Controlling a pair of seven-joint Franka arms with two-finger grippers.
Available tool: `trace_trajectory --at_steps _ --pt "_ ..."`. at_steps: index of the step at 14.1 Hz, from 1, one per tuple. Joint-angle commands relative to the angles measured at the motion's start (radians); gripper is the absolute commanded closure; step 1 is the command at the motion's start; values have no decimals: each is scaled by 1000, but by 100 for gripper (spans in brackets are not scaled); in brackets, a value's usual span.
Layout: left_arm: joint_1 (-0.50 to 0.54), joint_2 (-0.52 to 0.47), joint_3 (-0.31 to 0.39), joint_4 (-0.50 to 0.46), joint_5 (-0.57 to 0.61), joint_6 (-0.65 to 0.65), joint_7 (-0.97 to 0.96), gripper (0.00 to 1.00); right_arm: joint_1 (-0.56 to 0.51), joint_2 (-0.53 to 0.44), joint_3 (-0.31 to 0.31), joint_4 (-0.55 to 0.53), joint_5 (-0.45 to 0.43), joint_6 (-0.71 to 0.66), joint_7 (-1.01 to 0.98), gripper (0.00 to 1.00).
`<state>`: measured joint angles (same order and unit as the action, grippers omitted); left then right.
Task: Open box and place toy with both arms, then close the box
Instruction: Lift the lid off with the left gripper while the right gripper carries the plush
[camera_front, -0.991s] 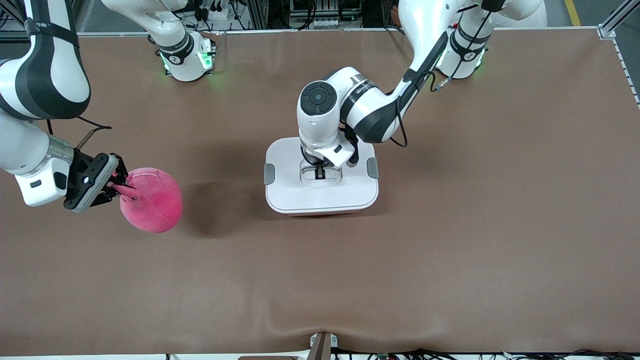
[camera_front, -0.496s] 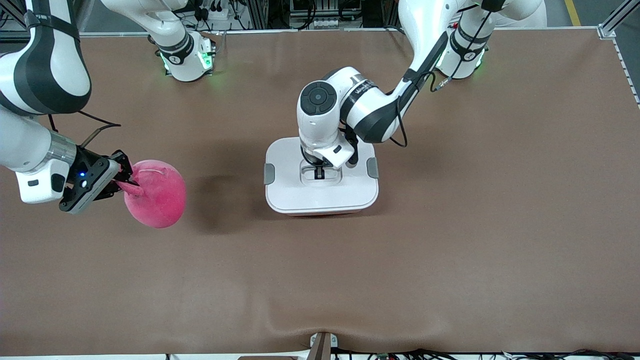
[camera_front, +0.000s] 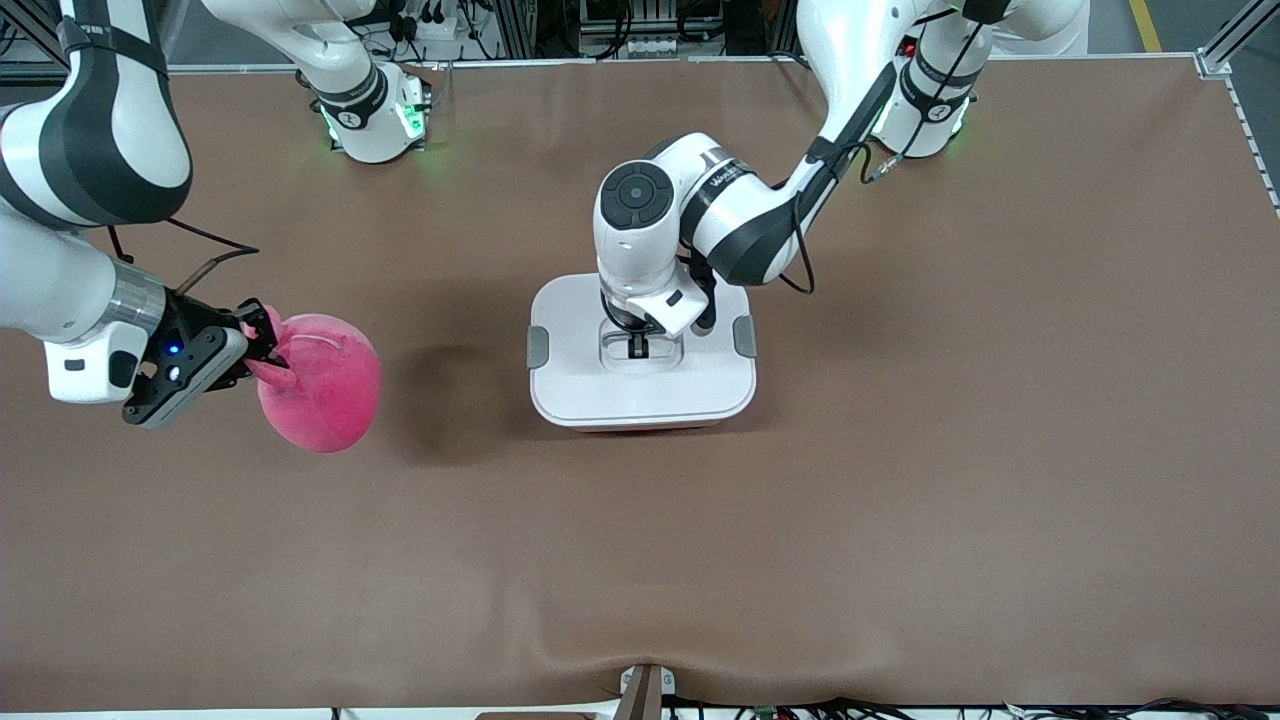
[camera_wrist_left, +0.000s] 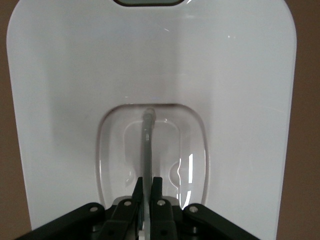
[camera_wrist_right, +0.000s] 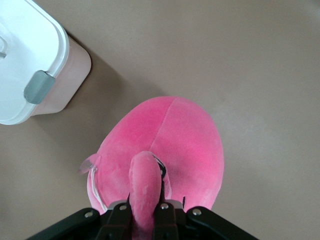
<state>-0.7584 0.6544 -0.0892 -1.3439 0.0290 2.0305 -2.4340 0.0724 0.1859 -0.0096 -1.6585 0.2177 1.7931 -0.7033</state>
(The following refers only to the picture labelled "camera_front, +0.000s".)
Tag silver table edge rail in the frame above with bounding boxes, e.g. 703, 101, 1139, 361
165, 50, 1233, 101

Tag white box lid grey clips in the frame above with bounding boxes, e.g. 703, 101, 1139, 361
527, 275, 758, 433

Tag brown table mat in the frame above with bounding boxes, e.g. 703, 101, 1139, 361
0, 55, 1280, 713

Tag grey slotted metal bracket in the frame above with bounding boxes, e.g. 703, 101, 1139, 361
580, 0, 726, 59

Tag white power strip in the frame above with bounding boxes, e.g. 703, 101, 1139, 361
395, 0, 471, 41

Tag metal table clamp bracket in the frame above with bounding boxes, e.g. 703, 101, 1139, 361
618, 663, 677, 720

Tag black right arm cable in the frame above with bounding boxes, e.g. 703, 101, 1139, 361
105, 215, 261, 297

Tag pink plush toy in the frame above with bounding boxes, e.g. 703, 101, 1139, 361
245, 305, 383, 454

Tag aluminium frame strut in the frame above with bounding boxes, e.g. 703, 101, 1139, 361
1195, 0, 1280, 79

